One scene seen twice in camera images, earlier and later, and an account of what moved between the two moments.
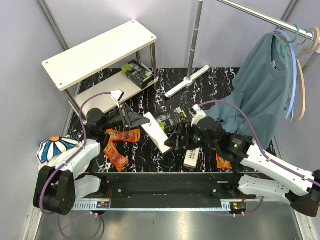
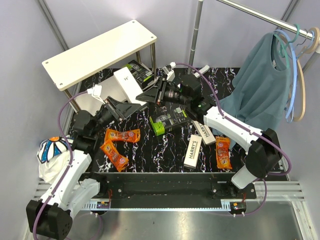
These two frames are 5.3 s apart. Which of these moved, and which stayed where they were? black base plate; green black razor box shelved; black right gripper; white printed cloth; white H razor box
Moved: black right gripper; white H razor box
Stayed: black base plate; white printed cloth; green black razor box shelved
